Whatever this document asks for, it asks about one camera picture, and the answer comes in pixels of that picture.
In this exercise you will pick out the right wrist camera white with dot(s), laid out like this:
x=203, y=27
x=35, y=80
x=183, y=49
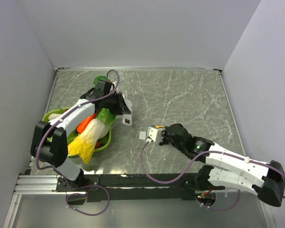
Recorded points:
x=154, y=134

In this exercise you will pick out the green lettuce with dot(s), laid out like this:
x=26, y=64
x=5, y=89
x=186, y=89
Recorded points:
x=107, y=118

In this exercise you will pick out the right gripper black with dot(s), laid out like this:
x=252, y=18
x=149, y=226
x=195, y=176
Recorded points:
x=164, y=135

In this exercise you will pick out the red tomato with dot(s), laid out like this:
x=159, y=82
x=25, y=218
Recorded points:
x=98, y=144

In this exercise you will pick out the white battery cover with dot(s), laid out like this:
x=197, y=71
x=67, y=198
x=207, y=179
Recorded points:
x=142, y=135

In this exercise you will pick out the green plastic basket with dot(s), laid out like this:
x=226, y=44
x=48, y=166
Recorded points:
x=104, y=141

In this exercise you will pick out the napa cabbage yellow white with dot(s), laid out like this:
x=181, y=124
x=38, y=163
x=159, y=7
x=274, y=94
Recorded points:
x=84, y=144

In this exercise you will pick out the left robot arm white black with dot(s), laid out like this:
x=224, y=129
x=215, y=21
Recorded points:
x=49, y=145

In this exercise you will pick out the white remote control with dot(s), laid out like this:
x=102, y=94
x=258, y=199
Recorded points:
x=127, y=114

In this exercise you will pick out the green bok choy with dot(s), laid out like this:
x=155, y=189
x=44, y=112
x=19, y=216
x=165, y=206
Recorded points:
x=104, y=78

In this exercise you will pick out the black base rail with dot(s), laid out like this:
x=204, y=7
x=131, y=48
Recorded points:
x=137, y=187

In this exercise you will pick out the yellow handled screwdriver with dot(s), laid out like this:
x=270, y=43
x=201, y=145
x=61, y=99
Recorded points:
x=156, y=126

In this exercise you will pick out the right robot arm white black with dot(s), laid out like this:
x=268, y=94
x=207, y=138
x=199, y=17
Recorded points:
x=266, y=180

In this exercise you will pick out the orange carrot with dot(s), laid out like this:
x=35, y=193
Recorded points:
x=85, y=123

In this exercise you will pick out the white radish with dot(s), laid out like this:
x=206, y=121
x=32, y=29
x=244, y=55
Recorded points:
x=53, y=116

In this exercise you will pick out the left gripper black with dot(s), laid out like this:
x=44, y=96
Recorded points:
x=120, y=109

